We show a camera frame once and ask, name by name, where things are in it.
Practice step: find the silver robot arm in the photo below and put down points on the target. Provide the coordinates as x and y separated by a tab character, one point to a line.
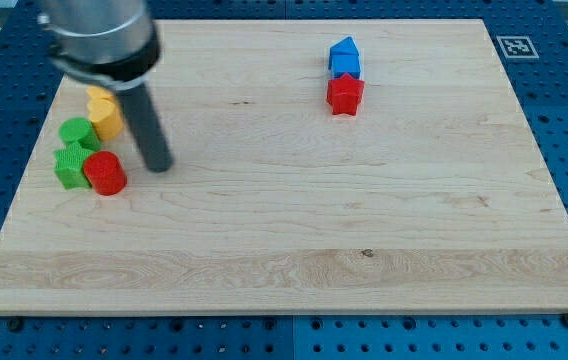
102	42

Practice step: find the red star block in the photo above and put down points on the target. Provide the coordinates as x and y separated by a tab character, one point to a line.
344	94

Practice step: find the green star block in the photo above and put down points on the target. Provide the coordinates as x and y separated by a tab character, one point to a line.
69	166

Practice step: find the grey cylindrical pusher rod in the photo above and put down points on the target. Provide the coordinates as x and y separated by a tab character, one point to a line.
144	125

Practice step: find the blue cube block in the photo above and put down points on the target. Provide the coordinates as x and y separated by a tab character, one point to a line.
345	64

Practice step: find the blue pentagon block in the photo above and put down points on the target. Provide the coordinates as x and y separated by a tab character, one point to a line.
346	46

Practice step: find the wooden board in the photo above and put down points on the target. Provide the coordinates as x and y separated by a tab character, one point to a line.
433	199

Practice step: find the red cylinder block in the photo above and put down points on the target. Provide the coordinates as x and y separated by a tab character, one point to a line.
105	173

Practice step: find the yellow block behind heart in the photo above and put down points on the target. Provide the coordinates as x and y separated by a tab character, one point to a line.
96	92

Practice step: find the green cylinder block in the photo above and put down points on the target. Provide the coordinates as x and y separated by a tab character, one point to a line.
79	130

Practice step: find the white fiducial marker tag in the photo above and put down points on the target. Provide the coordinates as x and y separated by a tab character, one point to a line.
517	47

